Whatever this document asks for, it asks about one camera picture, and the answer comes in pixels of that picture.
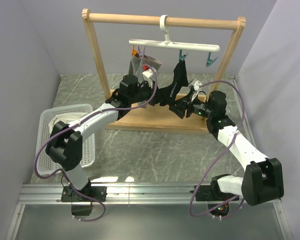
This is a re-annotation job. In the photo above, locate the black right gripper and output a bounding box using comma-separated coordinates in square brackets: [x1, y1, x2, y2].
[169, 90, 214, 120]

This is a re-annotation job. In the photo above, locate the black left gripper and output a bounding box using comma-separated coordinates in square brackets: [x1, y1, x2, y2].
[129, 79, 168, 107]

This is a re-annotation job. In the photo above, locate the black underwear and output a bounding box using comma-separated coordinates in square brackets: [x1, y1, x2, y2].
[159, 61, 189, 107]

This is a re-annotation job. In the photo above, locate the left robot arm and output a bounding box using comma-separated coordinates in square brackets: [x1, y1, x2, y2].
[45, 69, 159, 201]

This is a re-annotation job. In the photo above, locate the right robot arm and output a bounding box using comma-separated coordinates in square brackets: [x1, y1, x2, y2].
[169, 90, 284, 206]

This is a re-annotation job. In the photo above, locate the grey striped underwear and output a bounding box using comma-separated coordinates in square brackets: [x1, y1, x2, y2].
[128, 55, 163, 109]

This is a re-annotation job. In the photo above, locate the white plastic hanger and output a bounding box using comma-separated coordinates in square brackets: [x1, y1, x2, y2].
[129, 15, 220, 53]

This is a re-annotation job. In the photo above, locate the wooden clothes rack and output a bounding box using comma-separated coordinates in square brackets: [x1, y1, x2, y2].
[82, 8, 246, 134]

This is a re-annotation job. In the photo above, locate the purple clothes peg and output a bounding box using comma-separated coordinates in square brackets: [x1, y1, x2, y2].
[137, 46, 146, 58]

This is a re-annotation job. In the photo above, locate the orange clothes peg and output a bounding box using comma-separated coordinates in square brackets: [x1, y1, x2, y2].
[131, 45, 139, 57]

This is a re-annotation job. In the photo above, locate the white cloth in basket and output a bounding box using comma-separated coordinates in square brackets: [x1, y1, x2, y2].
[48, 112, 87, 134]

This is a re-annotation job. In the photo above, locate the white plastic basket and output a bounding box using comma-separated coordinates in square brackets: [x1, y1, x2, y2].
[36, 103, 96, 176]

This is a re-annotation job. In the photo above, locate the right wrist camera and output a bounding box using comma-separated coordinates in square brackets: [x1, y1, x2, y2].
[188, 79, 202, 102]

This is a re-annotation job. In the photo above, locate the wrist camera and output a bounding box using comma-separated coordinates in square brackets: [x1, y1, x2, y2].
[188, 79, 202, 102]
[142, 64, 159, 81]

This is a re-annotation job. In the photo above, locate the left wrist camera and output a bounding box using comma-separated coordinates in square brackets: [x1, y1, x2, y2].
[142, 64, 159, 81]

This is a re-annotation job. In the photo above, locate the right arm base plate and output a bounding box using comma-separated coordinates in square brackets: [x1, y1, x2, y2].
[195, 185, 235, 202]

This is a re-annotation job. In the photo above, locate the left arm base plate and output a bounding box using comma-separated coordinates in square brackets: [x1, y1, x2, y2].
[60, 186, 107, 202]

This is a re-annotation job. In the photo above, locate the aluminium rail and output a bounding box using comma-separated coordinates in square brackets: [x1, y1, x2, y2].
[17, 183, 283, 206]

